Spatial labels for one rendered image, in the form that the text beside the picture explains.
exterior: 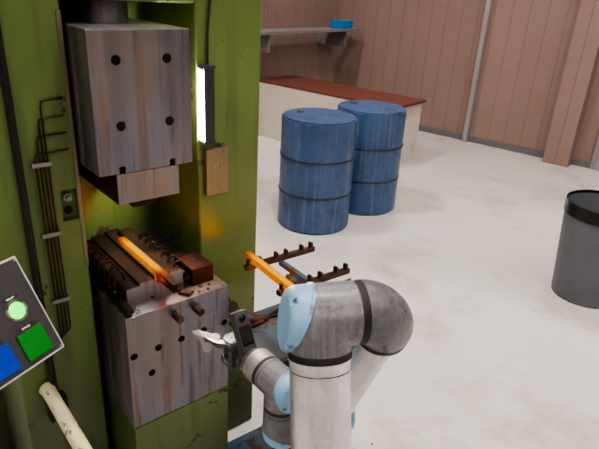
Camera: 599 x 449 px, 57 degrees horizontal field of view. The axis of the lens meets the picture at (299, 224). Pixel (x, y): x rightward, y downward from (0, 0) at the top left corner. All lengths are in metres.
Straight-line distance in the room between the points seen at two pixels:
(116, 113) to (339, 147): 2.88
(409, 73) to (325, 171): 4.33
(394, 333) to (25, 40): 1.21
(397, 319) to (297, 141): 3.40
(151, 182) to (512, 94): 6.55
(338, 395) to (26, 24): 1.23
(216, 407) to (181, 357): 0.33
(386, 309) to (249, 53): 1.24
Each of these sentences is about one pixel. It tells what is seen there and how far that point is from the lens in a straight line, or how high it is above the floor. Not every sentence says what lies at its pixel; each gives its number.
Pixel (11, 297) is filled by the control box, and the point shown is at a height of 1.12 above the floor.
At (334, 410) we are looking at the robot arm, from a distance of 0.99.
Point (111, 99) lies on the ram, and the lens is 1.62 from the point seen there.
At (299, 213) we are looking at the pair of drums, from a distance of 4.47.
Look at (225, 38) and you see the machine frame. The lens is 1.93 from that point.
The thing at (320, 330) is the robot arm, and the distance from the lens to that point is 0.93.
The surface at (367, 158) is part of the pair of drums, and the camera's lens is 4.82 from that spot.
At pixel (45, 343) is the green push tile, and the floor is 1.00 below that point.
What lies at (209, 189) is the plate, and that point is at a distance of 1.98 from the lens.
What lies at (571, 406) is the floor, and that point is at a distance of 3.25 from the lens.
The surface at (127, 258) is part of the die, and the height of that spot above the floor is 0.99.
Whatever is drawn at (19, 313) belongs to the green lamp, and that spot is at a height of 1.08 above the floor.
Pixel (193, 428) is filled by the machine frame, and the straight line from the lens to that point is 2.24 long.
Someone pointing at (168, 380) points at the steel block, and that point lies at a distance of 2.03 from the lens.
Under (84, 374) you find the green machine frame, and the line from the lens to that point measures 2.12.
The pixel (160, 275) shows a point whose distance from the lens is 1.84.
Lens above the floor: 1.90
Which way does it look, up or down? 24 degrees down
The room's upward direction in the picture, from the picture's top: 3 degrees clockwise
